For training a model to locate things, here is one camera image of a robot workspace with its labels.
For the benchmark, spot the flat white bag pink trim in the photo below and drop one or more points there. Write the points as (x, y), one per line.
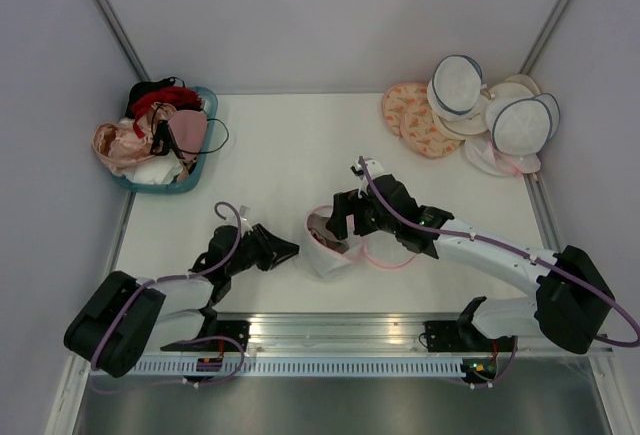
(481, 153)

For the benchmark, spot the cream laundry bag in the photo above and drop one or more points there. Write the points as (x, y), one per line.
(461, 128)

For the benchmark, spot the teal plastic basket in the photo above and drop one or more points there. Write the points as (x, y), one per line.
(192, 170)

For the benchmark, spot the dusty pink bra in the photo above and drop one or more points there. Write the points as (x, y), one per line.
(188, 129)

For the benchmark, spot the large white bag blue trim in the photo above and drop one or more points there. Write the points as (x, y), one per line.
(522, 126)

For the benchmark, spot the red lace bra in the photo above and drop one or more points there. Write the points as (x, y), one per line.
(178, 97)

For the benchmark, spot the black bra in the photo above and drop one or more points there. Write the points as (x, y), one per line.
(158, 115)

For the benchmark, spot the floral peach laundry bag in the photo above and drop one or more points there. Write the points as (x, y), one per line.
(398, 99)

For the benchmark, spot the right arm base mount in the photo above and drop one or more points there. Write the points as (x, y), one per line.
(448, 336)

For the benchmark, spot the white slotted cable duct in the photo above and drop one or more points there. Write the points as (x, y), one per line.
(301, 367)

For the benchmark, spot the mauve bra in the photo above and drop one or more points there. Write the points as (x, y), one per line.
(317, 227)

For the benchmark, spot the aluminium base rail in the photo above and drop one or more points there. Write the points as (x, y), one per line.
(288, 336)

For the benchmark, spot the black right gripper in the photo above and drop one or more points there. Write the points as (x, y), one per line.
(344, 204)

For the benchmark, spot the aluminium frame post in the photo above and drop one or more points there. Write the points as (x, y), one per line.
(544, 36)
(118, 32)

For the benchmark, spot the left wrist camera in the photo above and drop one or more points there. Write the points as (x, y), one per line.
(244, 213)

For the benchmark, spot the white mesh bag blue trim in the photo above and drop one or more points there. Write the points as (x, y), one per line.
(455, 86)

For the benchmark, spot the white bra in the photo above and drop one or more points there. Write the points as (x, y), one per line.
(158, 171)

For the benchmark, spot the aluminium side rail right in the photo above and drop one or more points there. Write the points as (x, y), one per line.
(543, 212)

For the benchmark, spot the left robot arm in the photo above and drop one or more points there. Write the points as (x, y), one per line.
(126, 316)

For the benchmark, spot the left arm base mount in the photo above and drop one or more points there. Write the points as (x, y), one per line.
(237, 330)

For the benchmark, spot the peach satin bra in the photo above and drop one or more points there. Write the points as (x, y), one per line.
(121, 147)

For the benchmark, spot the white mesh bag pink zipper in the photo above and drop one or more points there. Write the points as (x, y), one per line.
(379, 249)

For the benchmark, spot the aluminium frame post left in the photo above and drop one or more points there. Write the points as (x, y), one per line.
(118, 32)

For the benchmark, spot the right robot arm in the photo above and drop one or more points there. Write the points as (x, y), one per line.
(565, 298)

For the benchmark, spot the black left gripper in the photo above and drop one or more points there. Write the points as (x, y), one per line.
(276, 248)

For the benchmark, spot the aluminium frame post right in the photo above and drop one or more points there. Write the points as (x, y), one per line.
(544, 36)

